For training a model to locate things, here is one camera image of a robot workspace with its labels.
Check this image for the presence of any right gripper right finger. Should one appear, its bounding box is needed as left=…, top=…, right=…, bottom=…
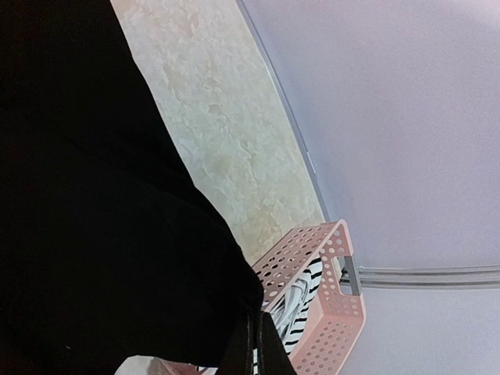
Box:
left=257, top=312, right=296, bottom=375

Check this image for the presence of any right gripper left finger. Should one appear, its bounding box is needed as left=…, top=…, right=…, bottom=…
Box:
left=216, top=312, right=256, bottom=375

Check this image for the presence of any black t-shirt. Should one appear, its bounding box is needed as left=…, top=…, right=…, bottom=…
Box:
left=1, top=1, right=263, bottom=374

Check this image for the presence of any black white striped garment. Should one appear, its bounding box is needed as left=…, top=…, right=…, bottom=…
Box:
left=195, top=255, right=325, bottom=375

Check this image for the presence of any pink plastic basket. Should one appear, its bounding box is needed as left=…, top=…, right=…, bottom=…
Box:
left=155, top=219, right=368, bottom=375

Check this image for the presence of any right aluminium frame post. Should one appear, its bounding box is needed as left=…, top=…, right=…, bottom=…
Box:
left=357, top=266, right=499, bottom=290

